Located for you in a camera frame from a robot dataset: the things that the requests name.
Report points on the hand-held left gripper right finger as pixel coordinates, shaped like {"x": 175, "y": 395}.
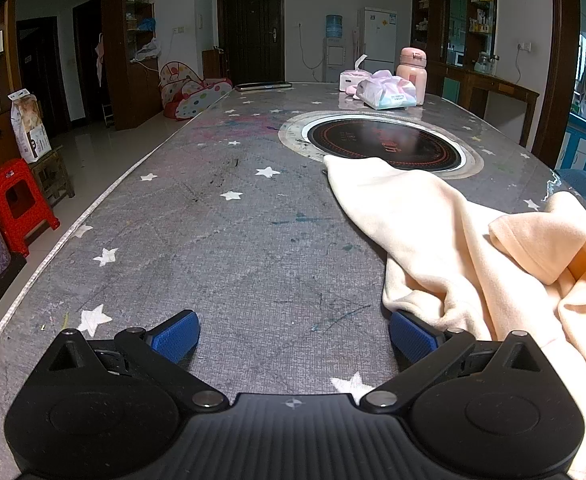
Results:
{"x": 413, "y": 335}

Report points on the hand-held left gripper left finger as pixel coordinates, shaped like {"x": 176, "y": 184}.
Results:
{"x": 175, "y": 332}

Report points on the cream pants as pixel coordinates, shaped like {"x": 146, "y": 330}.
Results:
{"x": 448, "y": 240}

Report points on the grey star-print table cover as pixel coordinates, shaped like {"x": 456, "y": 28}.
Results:
{"x": 223, "y": 240}

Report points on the round black induction cooker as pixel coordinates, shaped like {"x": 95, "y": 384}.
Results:
{"x": 373, "y": 140}

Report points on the small wooden stool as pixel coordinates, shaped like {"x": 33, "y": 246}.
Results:
{"x": 55, "y": 170}

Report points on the red plastic stool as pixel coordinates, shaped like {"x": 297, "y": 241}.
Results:
{"x": 8, "y": 175}

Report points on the polka-dot play tent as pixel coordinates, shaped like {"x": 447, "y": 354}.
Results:
{"x": 198, "y": 97}

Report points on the dark wooden shelf cabinet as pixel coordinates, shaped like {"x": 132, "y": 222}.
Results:
{"x": 138, "y": 95}

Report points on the wet wipes packet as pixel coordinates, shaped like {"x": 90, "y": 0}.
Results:
{"x": 388, "y": 92}

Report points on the white printed feed bag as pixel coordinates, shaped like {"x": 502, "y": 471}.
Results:
{"x": 30, "y": 125}

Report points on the light blue cabinet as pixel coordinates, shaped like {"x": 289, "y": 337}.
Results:
{"x": 580, "y": 145}

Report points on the wooden sideboard cabinet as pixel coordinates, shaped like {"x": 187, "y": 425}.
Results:
{"x": 483, "y": 90}

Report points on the pink bottle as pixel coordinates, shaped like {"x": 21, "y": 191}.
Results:
{"x": 413, "y": 72}

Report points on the white tissue box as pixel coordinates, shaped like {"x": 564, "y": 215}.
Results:
{"x": 350, "y": 80}

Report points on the pink hanging cloth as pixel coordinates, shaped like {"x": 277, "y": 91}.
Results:
{"x": 100, "y": 57}

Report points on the water dispenser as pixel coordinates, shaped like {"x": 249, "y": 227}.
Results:
{"x": 334, "y": 55}

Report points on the white refrigerator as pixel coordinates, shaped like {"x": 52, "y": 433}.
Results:
{"x": 378, "y": 35}

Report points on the dark wooden door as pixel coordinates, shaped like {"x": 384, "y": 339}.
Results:
{"x": 250, "y": 30}

